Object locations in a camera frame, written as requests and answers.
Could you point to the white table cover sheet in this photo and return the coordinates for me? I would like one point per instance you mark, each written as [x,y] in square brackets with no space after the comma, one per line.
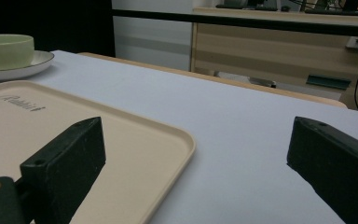
[230,124]

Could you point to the light wooden desk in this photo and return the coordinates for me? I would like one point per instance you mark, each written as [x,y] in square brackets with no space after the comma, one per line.
[261,49]

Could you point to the dark green flat box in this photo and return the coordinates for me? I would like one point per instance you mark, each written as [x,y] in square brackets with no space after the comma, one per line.
[327,81]

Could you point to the black curtain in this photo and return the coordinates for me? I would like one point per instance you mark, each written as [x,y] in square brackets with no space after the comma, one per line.
[59,25]

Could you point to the black horizontal bar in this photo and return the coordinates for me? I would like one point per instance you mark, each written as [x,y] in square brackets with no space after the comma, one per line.
[230,20]

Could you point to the white saucer with dark rim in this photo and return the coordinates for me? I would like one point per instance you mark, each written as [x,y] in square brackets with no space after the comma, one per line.
[28,69]

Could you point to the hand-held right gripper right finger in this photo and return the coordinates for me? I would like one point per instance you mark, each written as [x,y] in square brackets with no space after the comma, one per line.
[335,161]

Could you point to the light green bowl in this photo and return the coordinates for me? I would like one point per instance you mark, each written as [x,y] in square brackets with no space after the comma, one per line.
[6,51]

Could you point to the black keyboard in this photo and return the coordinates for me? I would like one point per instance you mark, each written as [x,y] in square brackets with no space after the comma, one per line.
[245,6]
[338,12]

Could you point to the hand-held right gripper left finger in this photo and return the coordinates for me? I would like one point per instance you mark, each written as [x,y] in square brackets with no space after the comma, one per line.
[65,168]

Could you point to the beige plastic tray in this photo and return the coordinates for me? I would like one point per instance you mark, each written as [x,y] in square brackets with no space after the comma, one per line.
[130,155]

